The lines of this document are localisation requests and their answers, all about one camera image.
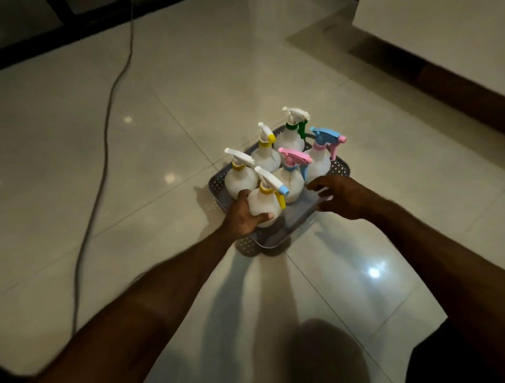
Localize person's left forearm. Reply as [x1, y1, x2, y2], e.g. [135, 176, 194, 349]
[33, 227, 238, 383]

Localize person's right hand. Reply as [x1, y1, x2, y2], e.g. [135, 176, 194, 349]
[307, 175, 376, 221]

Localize group of white spray bottles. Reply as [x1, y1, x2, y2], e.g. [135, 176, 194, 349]
[224, 107, 348, 204]

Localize grey floor cable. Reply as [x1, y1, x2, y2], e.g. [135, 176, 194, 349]
[70, 0, 135, 338]

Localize person's left hand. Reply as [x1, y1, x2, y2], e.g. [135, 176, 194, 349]
[218, 189, 275, 242]

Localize grey perforated plastic tray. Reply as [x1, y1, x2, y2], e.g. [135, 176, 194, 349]
[208, 125, 351, 258]

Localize white furniture with wooden base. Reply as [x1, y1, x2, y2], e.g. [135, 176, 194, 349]
[349, 0, 505, 134]

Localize spray bottle with yellow trigger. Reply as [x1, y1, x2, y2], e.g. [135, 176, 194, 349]
[247, 166, 290, 229]

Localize person's right forearm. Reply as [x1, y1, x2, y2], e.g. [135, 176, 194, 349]
[365, 193, 505, 380]

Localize black shorts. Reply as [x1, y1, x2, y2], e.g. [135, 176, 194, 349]
[406, 318, 505, 383]

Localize black door frame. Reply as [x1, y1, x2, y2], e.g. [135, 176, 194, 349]
[0, 0, 186, 72]

